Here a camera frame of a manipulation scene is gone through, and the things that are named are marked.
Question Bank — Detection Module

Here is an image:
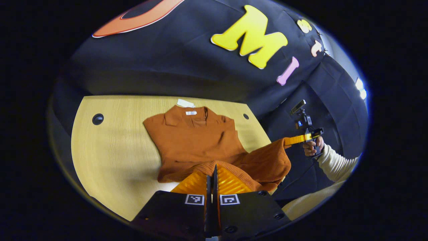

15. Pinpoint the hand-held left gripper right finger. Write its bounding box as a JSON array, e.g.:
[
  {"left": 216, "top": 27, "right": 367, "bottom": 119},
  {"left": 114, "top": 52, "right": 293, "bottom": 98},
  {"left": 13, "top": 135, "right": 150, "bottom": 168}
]
[{"left": 212, "top": 164, "right": 292, "bottom": 240}]

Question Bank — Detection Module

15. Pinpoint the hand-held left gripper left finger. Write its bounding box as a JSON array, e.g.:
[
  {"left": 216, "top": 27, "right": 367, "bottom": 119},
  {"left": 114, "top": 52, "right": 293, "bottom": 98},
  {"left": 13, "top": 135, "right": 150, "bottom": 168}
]
[{"left": 131, "top": 171, "right": 212, "bottom": 239}]

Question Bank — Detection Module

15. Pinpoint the orange button-up shirt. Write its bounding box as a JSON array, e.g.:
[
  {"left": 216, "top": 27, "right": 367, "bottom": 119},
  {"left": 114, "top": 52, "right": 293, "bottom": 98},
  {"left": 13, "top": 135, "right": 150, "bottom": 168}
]
[{"left": 143, "top": 105, "right": 292, "bottom": 194}]

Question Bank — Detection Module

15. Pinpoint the person's cream sweater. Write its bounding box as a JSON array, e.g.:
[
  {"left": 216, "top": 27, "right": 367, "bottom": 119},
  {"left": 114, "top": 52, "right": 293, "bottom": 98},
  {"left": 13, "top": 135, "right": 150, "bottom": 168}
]
[{"left": 282, "top": 180, "right": 348, "bottom": 221}]

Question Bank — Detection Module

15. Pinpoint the bright ceiling light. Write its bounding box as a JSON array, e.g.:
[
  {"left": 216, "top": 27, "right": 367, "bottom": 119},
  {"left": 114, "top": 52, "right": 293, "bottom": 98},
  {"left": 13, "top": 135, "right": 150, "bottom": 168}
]
[{"left": 354, "top": 77, "right": 368, "bottom": 101}]

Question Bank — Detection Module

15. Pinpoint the black backdrop cloth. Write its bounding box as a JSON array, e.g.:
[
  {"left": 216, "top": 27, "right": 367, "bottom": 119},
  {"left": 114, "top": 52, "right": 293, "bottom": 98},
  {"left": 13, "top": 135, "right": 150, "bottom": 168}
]
[{"left": 52, "top": 0, "right": 370, "bottom": 201}]

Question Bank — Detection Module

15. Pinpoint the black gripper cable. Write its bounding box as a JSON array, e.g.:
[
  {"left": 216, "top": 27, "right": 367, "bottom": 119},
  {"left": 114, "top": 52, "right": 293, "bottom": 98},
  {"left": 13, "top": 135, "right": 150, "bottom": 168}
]
[{"left": 272, "top": 157, "right": 318, "bottom": 198}]

